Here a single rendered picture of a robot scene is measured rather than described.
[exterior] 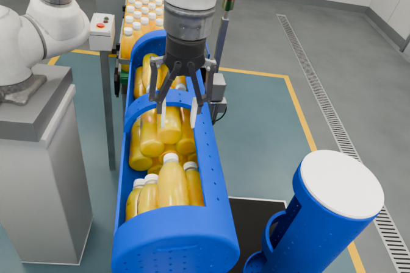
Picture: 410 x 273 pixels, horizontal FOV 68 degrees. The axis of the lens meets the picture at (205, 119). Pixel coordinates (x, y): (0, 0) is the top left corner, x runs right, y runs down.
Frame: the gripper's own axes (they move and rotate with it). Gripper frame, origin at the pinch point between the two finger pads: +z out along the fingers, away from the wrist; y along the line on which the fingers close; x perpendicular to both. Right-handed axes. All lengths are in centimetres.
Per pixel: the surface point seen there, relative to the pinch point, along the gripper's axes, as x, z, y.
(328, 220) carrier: -9, 35, 49
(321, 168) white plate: 7, 30, 52
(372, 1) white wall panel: 445, 111, 389
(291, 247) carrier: -6, 58, 46
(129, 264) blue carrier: -24.2, 20.8, -10.5
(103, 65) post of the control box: 91, 45, -30
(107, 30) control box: 84, 22, -25
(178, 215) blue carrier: -20.1, 9.5, -0.7
